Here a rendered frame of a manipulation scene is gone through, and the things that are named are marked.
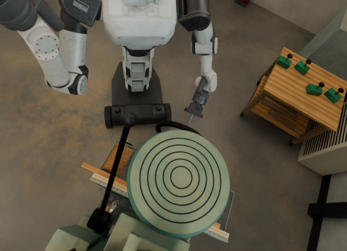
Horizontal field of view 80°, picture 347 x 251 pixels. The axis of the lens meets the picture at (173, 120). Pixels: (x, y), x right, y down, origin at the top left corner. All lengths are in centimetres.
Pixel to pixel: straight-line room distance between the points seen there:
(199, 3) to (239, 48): 201
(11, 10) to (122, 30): 34
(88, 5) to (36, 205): 157
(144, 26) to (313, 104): 160
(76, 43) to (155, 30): 29
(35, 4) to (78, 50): 26
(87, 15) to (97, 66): 155
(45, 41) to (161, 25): 38
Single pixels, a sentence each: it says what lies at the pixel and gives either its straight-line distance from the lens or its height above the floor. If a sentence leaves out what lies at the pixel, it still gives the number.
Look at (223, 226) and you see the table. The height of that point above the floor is 90.
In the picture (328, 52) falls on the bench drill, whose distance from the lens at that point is 269.
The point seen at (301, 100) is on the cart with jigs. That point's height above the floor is 53.
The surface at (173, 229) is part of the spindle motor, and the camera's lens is 34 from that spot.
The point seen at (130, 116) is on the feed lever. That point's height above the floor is 144.
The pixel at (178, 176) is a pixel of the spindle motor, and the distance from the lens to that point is 35.
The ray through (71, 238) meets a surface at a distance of 57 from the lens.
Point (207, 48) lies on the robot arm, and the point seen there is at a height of 108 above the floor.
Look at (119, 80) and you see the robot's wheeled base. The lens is 203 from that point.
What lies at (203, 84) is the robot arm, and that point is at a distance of 123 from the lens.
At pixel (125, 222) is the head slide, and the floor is 142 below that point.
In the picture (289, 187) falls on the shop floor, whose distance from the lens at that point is 231.
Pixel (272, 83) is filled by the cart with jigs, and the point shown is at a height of 53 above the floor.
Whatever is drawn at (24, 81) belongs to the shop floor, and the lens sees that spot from 245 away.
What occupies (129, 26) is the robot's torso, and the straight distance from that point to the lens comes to 82.
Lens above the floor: 184
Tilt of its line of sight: 65 degrees down
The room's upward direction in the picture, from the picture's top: 21 degrees clockwise
